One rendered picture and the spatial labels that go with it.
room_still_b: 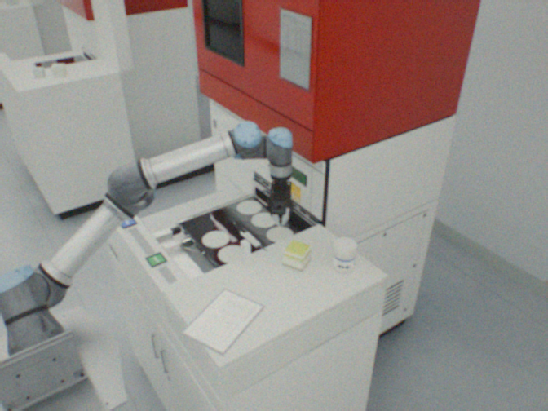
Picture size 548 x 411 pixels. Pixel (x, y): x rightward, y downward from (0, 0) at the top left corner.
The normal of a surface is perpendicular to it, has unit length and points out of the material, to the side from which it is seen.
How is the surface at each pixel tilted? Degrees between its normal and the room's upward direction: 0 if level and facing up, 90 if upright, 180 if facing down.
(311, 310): 0
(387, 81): 90
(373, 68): 90
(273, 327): 0
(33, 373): 90
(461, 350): 0
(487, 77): 90
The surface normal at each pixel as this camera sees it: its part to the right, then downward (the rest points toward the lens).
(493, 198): -0.82, 0.32
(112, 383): 0.00, -0.83
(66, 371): 0.58, 0.45
